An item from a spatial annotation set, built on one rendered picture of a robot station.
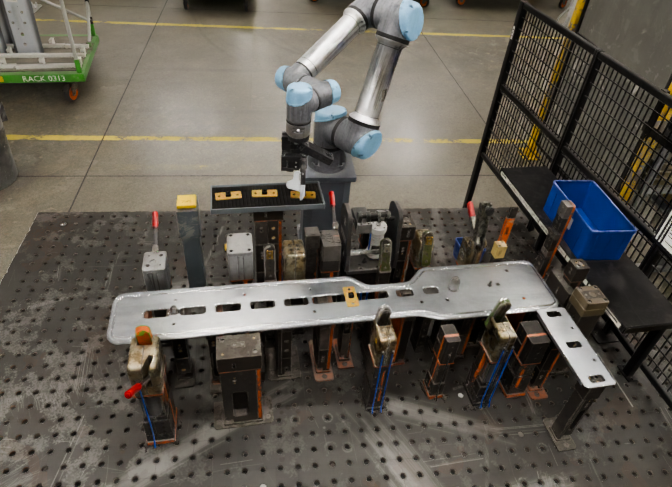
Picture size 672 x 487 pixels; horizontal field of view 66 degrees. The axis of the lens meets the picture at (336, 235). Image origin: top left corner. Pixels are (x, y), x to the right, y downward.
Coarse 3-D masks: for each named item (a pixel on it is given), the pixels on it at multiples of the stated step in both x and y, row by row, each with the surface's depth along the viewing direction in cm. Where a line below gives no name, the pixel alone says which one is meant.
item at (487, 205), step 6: (480, 204) 169; (486, 204) 169; (492, 204) 168; (480, 210) 169; (486, 210) 166; (492, 210) 166; (480, 216) 170; (486, 216) 172; (480, 222) 171; (486, 222) 172; (474, 228) 174; (480, 228) 174; (486, 228) 173; (474, 234) 175; (480, 234) 175; (474, 240) 175; (480, 240) 177; (474, 246) 176; (480, 246) 177
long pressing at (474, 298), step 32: (192, 288) 159; (224, 288) 160; (256, 288) 162; (288, 288) 163; (320, 288) 164; (384, 288) 166; (416, 288) 167; (448, 288) 168; (480, 288) 169; (512, 288) 170; (544, 288) 171; (128, 320) 148; (160, 320) 149; (192, 320) 150; (224, 320) 151; (256, 320) 152; (288, 320) 152; (320, 320) 154; (352, 320) 155
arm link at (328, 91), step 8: (304, 80) 159; (312, 80) 158; (328, 80) 159; (312, 88) 154; (320, 88) 155; (328, 88) 157; (336, 88) 158; (320, 96) 154; (328, 96) 156; (336, 96) 159; (320, 104) 155; (328, 104) 159
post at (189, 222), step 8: (176, 208) 167; (184, 208) 167; (192, 208) 168; (176, 216) 167; (184, 216) 167; (192, 216) 168; (184, 224) 169; (192, 224) 170; (200, 224) 174; (184, 232) 172; (192, 232) 172; (200, 232) 173; (184, 240) 174; (192, 240) 175; (200, 240) 178; (184, 248) 176; (192, 248) 177; (200, 248) 178; (192, 256) 179; (200, 256) 180; (192, 264) 182; (200, 264) 182; (192, 272) 184; (200, 272) 185; (192, 280) 186; (200, 280) 187
